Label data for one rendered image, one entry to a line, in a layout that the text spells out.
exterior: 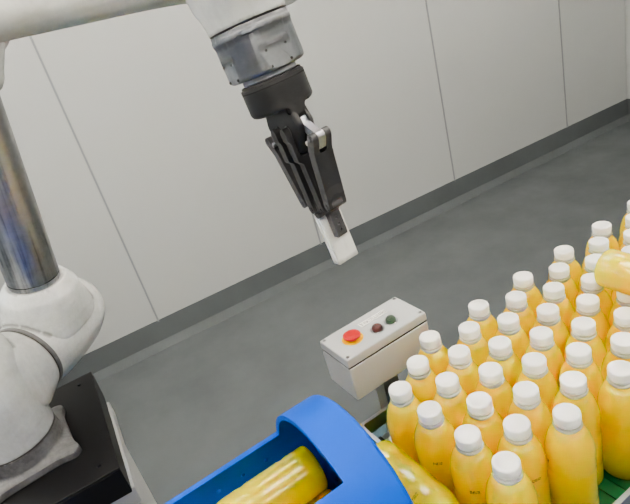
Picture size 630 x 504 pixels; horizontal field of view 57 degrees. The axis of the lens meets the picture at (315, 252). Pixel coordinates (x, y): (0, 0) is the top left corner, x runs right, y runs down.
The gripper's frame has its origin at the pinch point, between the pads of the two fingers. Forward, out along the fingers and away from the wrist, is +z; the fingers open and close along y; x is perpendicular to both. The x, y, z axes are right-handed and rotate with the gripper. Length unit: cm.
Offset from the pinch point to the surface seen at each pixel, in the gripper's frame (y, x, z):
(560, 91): -258, 338, 93
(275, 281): -276, 73, 111
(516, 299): -17, 37, 37
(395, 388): -14.6, 5.8, 34.9
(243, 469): -17.3, -22.0, 32.0
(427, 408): -7.1, 6.2, 36.0
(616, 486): 7, 26, 60
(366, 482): 6.3, -12.0, 27.5
